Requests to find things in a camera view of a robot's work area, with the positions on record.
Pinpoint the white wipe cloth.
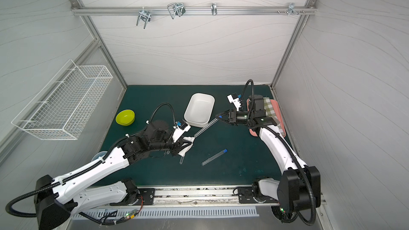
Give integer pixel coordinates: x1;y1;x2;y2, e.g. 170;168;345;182
178;137;195;157

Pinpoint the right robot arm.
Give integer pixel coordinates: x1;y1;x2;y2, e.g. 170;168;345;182
216;93;321;226

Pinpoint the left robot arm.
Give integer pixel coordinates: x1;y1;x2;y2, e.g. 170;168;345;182
5;117;194;230

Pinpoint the pink tray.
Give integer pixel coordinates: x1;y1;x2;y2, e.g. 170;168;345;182
245;98;287;139

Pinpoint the white rectangular tray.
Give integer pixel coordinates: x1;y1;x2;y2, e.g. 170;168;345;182
184;93;215;128

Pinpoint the green table mat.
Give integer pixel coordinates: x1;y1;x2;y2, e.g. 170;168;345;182
99;85;281;186

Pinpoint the green checkered cloth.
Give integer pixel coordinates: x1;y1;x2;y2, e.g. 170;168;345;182
262;97;285;136

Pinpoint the green bowl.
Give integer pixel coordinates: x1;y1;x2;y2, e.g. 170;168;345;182
115;109;135;126

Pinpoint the white vent strip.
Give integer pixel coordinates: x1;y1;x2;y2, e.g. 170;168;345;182
85;206;259;219

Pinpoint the clear plastic cup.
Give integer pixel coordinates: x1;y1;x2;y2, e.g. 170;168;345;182
91;151;107;161

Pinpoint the metal hook clamp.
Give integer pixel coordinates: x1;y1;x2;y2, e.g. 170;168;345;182
136;9;151;29
167;3;186;19
210;3;217;16
277;3;304;16

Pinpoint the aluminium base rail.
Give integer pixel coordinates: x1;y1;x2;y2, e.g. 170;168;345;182
66;182;278;215

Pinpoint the white wire basket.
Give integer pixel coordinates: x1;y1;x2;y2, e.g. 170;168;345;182
11;60;113;141

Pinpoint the aluminium top rail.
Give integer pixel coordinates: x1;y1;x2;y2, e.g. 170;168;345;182
72;5;318;17

